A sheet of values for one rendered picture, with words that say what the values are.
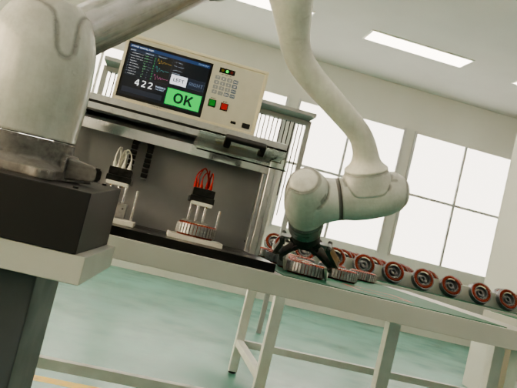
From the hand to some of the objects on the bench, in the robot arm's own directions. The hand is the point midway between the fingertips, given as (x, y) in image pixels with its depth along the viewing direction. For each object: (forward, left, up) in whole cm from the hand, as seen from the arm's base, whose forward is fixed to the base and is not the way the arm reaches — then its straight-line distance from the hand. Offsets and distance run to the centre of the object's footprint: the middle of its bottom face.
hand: (305, 267), depth 174 cm
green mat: (+31, -13, -5) cm, 34 cm away
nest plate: (-4, +32, 0) cm, 32 cm away
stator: (0, 0, -2) cm, 2 cm away
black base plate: (-6, +44, -2) cm, 45 cm away
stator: (+27, -11, -4) cm, 29 cm away
